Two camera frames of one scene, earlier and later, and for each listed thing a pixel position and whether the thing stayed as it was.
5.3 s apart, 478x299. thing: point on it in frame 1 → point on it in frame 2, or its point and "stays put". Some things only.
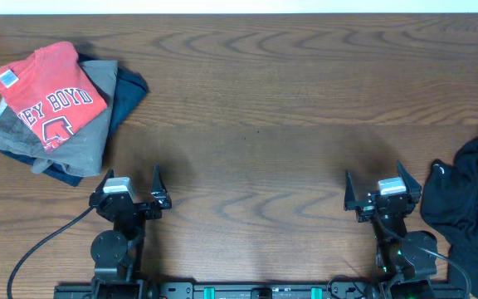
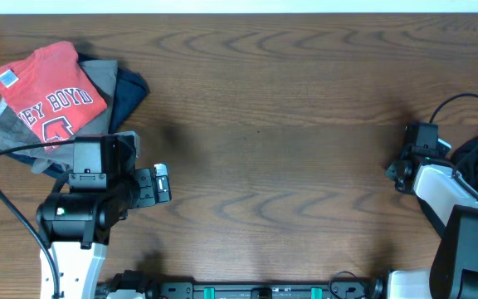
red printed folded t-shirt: [50, 90] stays put
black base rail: [197, 290] stays put
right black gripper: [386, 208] → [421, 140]
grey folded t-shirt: [82, 154] stays put
